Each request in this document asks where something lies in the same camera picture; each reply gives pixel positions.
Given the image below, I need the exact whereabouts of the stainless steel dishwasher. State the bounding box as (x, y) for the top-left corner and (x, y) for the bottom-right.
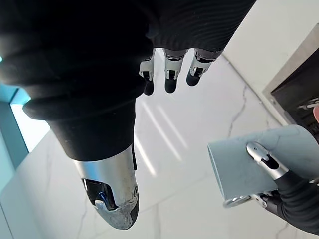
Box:
(261, 22), (319, 142)

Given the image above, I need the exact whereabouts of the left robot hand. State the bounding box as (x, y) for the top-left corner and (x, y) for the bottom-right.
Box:
(222, 141), (319, 235)

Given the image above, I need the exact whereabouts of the metal wire dishwasher rack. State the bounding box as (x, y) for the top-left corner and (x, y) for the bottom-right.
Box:
(296, 97), (319, 112)

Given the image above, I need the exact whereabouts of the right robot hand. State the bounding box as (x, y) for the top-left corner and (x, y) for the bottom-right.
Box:
(0, 0), (257, 230)

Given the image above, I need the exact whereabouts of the grey-blue cup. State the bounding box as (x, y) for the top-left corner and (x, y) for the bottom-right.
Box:
(206, 124), (318, 203)

